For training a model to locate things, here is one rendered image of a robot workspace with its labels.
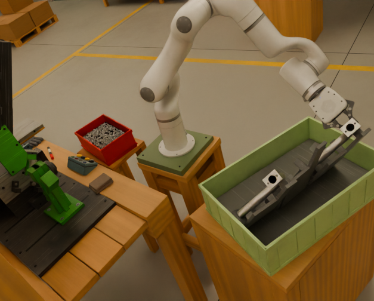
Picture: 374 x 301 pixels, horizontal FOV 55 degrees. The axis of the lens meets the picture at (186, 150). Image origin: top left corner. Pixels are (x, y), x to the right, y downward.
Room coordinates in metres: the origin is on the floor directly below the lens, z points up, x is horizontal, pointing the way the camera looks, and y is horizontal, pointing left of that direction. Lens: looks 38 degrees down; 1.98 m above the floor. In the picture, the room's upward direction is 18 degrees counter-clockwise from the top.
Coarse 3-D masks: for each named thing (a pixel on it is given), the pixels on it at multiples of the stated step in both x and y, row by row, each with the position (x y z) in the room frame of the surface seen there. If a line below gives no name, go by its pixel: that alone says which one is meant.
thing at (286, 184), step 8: (280, 184) 0.80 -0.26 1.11; (288, 184) 0.78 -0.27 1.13; (280, 192) 0.80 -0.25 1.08; (272, 200) 0.83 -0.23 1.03; (280, 200) 0.87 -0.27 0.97; (240, 208) 0.91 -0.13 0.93; (256, 208) 0.90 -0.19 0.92; (264, 208) 0.80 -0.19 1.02; (272, 208) 0.90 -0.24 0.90; (256, 216) 0.81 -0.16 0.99; (248, 224) 0.84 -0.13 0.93
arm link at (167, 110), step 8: (176, 80) 1.50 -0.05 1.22; (176, 88) 1.50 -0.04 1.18; (168, 96) 1.49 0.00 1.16; (176, 96) 1.48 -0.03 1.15; (160, 104) 1.48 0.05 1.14; (168, 104) 1.46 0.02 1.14; (176, 104) 1.46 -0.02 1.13; (160, 112) 1.44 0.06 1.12; (168, 112) 1.43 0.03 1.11; (176, 112) 1.45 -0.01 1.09; (160, 120) 1.44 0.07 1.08; (168, 120) 1.43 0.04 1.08
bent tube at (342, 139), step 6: (354, 120) 0.91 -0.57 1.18; (342, 126) 0.92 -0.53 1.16; (348, 126) 0.95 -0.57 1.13; (354, 126) 0.90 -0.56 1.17; (360, 126) 0.89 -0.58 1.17; (348, 132) 0.90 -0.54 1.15; (342, 138) 0.99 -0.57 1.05; (348, 138) 0.98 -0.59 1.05; (330, 144) 1.01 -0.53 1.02; (336, 144) 0.99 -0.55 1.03; (342, 144) 0.99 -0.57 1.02; (324, 150) 1.00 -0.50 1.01; (330, 150) 0.99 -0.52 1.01; (324, 156) 0.98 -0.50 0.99; (318, 162) 0.98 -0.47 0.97
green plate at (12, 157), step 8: (0, 136) 1.46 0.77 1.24; (8, 136) 1.48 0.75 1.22; (0, 144) 1.44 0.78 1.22; (8, 144) 1.46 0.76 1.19; (16, 144) 1.47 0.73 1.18; (0, 152) 1.42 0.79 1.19; (8, 152) 1.44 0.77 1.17; (16, 152) 1.45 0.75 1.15; (24, 152) 1.46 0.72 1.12; (0, 160) 1.40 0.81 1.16; (8, 160) 1.42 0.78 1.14; (16, 160) 1.43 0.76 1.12; (24, 160) 1.44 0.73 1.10; (8, 168) 1.40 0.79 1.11; (16, 168) 1.41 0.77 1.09
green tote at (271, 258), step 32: (288, 128) 1.25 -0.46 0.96; (320, 128) 1.21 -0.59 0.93; (256, 160) 1.17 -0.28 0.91; (352, 160) 1.06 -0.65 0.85; (224, 192) 1.11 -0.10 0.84; (352, 192) 0.84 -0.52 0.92; (224, 224) 0.94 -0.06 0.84; (320, 224) 0.78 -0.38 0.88; (256, 256) 0.76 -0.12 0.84; (288, 256) 0.73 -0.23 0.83
